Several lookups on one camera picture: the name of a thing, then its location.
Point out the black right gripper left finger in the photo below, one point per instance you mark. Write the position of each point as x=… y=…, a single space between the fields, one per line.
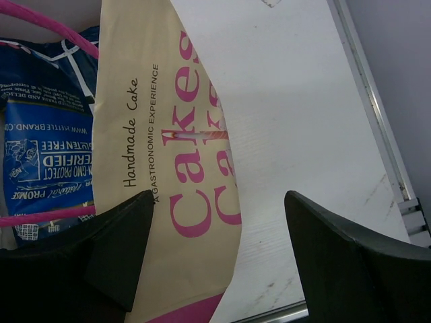
x=88 y=273

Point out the large blue chips bag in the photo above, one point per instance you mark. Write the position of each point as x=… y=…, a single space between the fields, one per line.
x=47 y=98

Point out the cream pink paper cake bag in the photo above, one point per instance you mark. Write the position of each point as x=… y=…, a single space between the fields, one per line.
x=158 y=125

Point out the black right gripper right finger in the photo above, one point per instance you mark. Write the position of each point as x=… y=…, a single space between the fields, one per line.
x=350 y=273

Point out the aluminium table edge rail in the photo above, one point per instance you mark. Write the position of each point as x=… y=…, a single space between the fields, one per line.
x=409 y=204

